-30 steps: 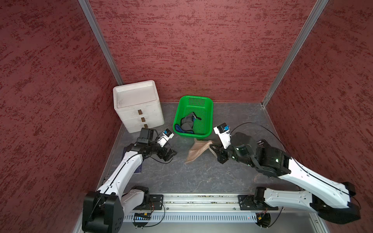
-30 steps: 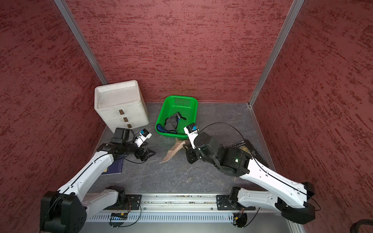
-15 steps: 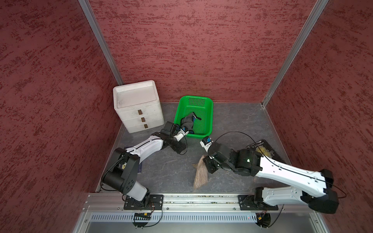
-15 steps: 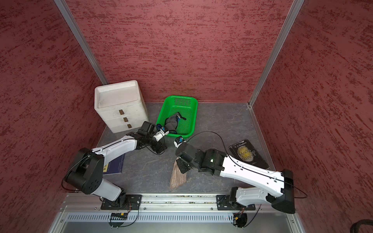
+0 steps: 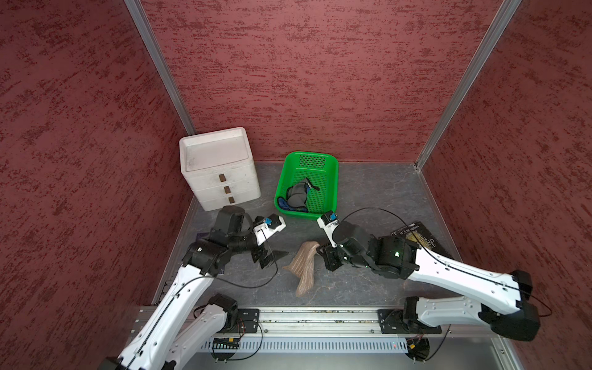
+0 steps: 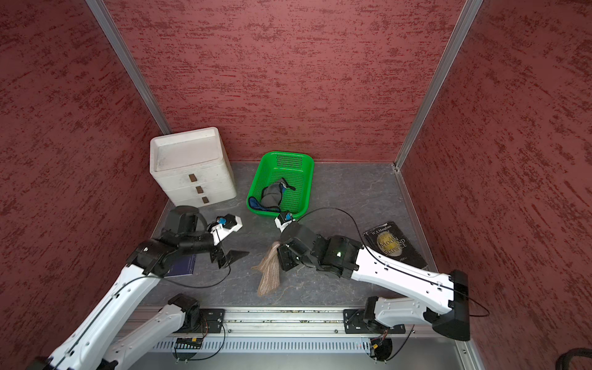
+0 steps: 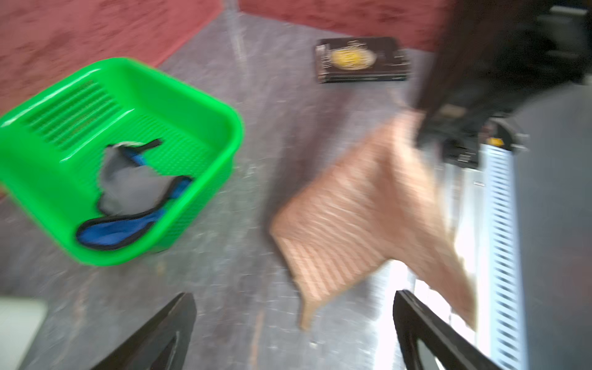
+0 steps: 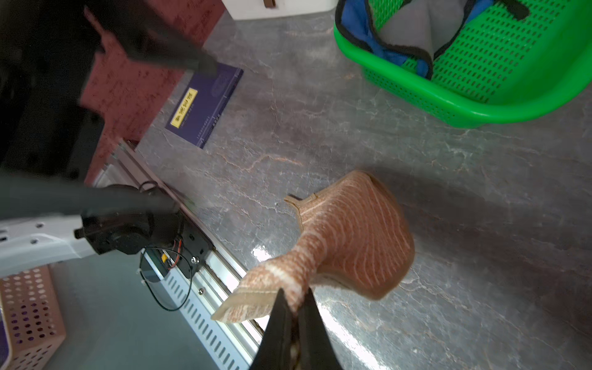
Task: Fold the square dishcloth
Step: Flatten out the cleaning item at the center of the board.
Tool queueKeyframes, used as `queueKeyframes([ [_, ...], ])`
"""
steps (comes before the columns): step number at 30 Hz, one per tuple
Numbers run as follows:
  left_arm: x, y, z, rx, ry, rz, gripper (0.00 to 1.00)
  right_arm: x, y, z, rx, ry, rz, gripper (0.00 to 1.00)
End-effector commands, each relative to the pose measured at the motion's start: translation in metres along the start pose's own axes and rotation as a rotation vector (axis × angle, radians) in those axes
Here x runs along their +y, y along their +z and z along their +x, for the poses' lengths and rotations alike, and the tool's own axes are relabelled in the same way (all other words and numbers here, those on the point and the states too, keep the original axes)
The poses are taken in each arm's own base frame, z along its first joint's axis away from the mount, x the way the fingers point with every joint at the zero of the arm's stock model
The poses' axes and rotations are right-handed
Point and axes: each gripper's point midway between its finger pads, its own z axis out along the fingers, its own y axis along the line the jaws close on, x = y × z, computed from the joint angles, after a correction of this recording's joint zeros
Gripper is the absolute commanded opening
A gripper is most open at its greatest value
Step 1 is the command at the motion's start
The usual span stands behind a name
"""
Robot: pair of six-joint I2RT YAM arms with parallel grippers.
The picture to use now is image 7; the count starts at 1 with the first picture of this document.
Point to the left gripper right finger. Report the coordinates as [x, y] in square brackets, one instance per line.
[427, 341]

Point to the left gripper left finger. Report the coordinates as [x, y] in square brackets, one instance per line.
[161, 343]

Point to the brown striped dishcloth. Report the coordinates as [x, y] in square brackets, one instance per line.
[378, 203]

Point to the grey blue cloth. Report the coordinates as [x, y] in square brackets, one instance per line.
[133, 197]

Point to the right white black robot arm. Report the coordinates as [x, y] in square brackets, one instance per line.
[493, 58]

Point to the green plastic basket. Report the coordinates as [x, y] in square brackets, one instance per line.
[53, 145]

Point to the black gold book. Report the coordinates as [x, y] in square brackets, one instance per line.
[342, 60]

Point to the aluminium rail frame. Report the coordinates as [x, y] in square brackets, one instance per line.
[481, 214]

